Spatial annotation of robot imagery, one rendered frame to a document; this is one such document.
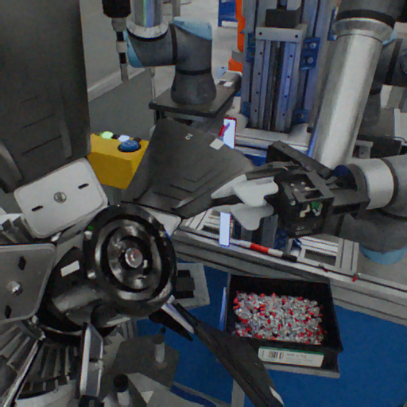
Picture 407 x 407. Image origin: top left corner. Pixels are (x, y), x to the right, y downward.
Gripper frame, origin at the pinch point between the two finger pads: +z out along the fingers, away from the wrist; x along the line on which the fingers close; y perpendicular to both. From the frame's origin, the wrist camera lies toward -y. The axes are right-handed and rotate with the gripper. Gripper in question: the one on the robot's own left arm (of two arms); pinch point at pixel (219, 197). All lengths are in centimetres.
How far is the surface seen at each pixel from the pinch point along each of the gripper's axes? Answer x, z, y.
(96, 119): 41, 18, -101
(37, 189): -8.7, 22.6, 4.0
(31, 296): -3.9, 23.8, 14.9
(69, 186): -9.0, 19.2, 4.5
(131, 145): 13.6, 9.7, -37.1
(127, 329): 86, 18, -35
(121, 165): 16.5, 12.7, -33.9
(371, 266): 126, -111, -68
